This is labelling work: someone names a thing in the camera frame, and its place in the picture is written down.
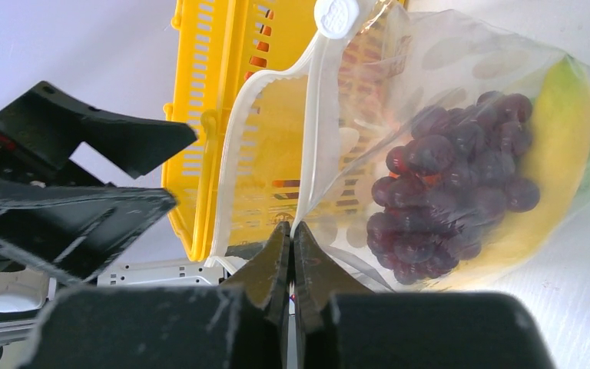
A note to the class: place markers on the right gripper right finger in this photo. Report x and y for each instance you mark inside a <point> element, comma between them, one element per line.
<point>317,279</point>

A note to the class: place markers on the clear zip top bag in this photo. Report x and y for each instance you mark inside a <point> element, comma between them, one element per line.
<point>450,60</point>

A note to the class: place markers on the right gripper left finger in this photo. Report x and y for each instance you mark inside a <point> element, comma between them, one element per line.
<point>260,312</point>

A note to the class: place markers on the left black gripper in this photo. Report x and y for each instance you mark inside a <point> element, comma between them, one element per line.
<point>57,217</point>

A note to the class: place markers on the yellow plastic basket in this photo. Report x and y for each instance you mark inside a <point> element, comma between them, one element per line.
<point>286,96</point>

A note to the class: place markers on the dark purple grapes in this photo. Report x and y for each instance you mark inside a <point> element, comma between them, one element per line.
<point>450,185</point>

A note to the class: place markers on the yellow banana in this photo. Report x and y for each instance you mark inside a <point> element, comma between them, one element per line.
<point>556,162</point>

